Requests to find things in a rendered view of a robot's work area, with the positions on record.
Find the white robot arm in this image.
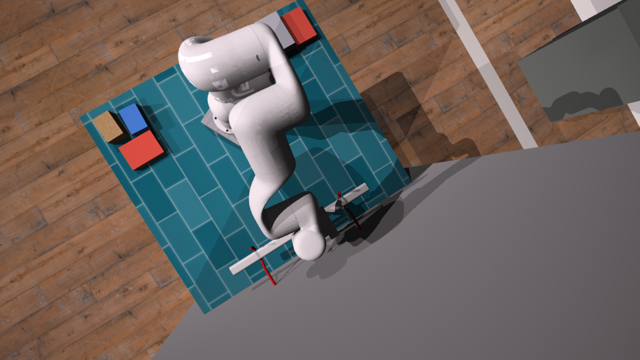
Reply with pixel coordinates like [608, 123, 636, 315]
[178, 22, 340, 261]

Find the red rectangular block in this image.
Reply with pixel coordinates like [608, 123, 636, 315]
[119, 129, 166, 171]
[280, 6, 317, 49]

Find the tan cardboard box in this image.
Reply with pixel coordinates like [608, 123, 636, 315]
[92, 110, 130, 145]

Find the blue box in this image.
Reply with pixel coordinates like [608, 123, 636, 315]
[118, 103, 152, 137]

